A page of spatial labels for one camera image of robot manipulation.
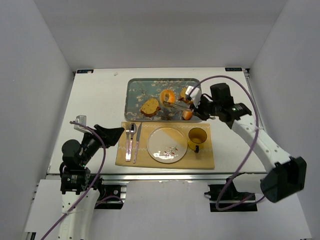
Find bread slice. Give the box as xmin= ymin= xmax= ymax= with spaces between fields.
xmin=178 ymin=87 xmax=193 ymax=105
xmin=140 ymin=98 xmax=161 ymax=117

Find metal serving tongs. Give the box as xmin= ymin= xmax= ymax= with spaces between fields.
xmin=160 ymin=101 xmax=194 ymax=113

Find orange glazed bagel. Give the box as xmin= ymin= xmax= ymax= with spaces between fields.
xmin=159 ymin=89 xmax=176 ymax=107

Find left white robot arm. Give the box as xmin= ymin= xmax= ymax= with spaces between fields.
xmin=57 ymin=124 xmax=125 ymax=240

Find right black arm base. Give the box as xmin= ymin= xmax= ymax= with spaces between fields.
xmin=204 ymin=184 xmax=258 ymax=213

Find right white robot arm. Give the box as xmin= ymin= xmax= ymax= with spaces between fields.
xmin=185 ymin=83 xmax=307 ymax=203

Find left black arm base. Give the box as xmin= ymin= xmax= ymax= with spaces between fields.
xmin=94 ymin=177 xmax=127 ymax=210

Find small orange bun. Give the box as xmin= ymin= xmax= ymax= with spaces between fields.
xmin=182 ymin=111 xmax=193 ymax=120

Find yellow mug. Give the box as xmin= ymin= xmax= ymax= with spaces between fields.
xmin=188 ymin=127 xmax=208 ymax=153

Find right blue corner label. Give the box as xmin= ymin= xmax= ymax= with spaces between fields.
xmin=224 ymin=67 xmax=243 ymax=72

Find blue corner label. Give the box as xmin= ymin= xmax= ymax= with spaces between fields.
xmin=224 ymin=67 xmax=243 ymax=72
xmin=76 ymin=69 xmax=94 ymax=74

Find cream plate with branch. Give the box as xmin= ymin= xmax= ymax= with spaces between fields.
xmin=146 ymin=126 xmax=188 ymax=164

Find floral blue serving tray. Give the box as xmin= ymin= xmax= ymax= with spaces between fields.
xmin=124 ymin=78 xmax=199 ymax=122

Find yellow cloth placemat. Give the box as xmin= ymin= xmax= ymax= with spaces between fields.
xmin=115 ymin=121 xmax=215 ymax=170

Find left blue corner label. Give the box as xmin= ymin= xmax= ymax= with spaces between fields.
xmin=76 ymin=69 xmax=94 ymax=74

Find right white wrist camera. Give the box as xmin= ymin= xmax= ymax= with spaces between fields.
xmin=186 ymin=86 xmax=202 ymax=105

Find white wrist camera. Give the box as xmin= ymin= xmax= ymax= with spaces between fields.
xmin=186 ymin=86 xmax=202 ymax=105
xmin=73 ymin=115 xmax=87 ymax=133

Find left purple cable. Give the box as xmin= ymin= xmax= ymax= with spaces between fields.
xmin=39 ymin=120 xmax=124 ymax=240

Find purple cable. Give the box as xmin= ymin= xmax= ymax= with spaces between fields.
xmin=39 ymin=120 xmax=124 ymax=240
xmin=189 ymin=75 xmax=266 ymax=211

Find silver spoon pink handle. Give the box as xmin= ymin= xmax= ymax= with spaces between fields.
xmin=127 ymin=122 xmax=138 ymax=162

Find silver fork pink handle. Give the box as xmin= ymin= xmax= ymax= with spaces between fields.
xmin=125 ymin=122 xmax=131 ymax=162

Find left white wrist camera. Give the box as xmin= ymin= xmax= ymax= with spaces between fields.
xmin=73 ymin=115 xmax=87 ymax=133

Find silver knife pink handle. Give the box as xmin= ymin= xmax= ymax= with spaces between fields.
xmin=133 ymin=122 xmax=143 ymax=164

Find aluminium front rail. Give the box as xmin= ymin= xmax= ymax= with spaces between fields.
xmin=44 ymin=172 xmax=285 ymax=182

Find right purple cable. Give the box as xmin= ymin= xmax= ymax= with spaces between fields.
xmin=189 ymin=75 xmax=266 ymax=211

